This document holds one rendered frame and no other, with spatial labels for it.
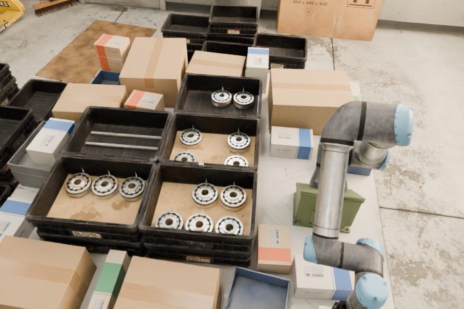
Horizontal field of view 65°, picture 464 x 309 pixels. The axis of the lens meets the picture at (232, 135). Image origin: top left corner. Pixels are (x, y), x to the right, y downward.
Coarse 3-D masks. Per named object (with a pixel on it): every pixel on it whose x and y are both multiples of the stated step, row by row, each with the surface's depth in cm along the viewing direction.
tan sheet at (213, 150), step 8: (176, 136) 168; (208, 136) 168; (216, 136) 169; (224, 136) 169; (176, 144) 164; (208, 144) 165; (216, 144) 165; (224, 144) 165; (176, 152) 161; (192, 152) 161; (200, 152) 161; (208, 152) 161; (216, 152) 161; (224, 152) 161; (232, 152) 161; (248, 152) 162; (200, 160) 158; (208, 160) 158; (216, 160) 158; (224, 160) 158; (248, 160) 158
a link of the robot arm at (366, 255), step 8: (360, 240) 105; (368, 240) 103; (376, 240) 104; (344, 248) 102; (352, 248) 102; (360, 248) 102; (368, 248) 102; (376, 248) 101; (344, 256) 101; (352, 256) 101; (360, 256) 100; (368, 256) 100; (376, 256) 100; (344, 264) 101; (352, 264) 101; (360, 264) 99; (368, 264) 98; (376, 264) 98; (376, 272) 97
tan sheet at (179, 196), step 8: (168, 184) 149; (176, 184) 149; (184, 184) 149; (160, 192) 146; (168, 192) 146; (176, 192) 146; (184, 192) 146; (248, 192) 146; (160, 200) 143; (168, 200) 143; (176, 200) 143; (184, 200) 143; (192, 200) 144; (248, 200) 144; (160, 208) 141; (168, 208) 141; (176, 208) 141; (184, 208) 141; (192, 208) 141; (200, 208) 141; (208, 208) 141; (216, 208) 141; (224, 208) 141; (248, 208) 141; (184, 216) 138; (216, 216) 139; (224, 216) 139; (232, 216) 139; (240, 216) 139; (248, 216) 139; (152, 224) 136; (168, 224) 136; (184, 224) 136; (248, 224) 136; (248, 232) 134
